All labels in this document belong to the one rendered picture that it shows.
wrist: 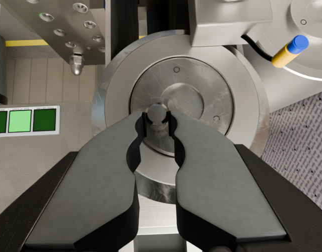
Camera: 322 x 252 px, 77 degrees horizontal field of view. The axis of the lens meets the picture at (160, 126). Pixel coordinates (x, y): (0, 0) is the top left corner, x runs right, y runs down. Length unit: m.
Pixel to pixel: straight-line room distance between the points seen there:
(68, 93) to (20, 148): 2.17
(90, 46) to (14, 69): 2.67
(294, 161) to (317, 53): 0.18
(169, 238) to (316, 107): 0.45
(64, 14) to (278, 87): 0.37
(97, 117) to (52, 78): 2.70
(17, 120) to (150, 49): 0.48
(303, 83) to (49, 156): 0.51
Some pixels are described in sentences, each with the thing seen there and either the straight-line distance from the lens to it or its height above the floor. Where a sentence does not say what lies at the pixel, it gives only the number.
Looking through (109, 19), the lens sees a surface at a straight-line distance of 0.22.
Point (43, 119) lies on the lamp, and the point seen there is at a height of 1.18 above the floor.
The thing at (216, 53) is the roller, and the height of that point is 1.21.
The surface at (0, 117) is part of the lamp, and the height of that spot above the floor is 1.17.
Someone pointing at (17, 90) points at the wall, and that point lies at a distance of 3.04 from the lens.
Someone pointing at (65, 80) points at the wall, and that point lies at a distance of 2.79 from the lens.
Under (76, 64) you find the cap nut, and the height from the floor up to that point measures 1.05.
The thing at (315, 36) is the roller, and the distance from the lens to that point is 0.22.
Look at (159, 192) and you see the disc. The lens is 0.16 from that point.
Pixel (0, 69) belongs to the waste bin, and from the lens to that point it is 2.59.
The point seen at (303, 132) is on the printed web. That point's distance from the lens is 0.34.
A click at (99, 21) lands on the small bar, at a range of 0.41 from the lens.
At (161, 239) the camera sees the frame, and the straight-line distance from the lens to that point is 0.60.
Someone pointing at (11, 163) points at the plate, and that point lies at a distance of 0.60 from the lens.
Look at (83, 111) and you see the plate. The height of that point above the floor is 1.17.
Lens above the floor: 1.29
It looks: 9 degrees down
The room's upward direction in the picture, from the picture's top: 177 degrees clockwise
